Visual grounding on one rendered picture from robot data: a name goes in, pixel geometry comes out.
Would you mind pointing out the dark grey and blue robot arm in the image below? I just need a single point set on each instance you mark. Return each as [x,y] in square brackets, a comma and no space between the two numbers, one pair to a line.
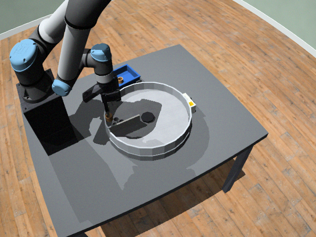
[72,21]

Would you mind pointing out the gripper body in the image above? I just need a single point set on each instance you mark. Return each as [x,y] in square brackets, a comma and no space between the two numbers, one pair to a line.
[112,93]

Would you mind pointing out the blue crate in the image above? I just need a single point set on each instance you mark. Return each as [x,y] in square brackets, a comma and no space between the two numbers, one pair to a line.
[129,75]

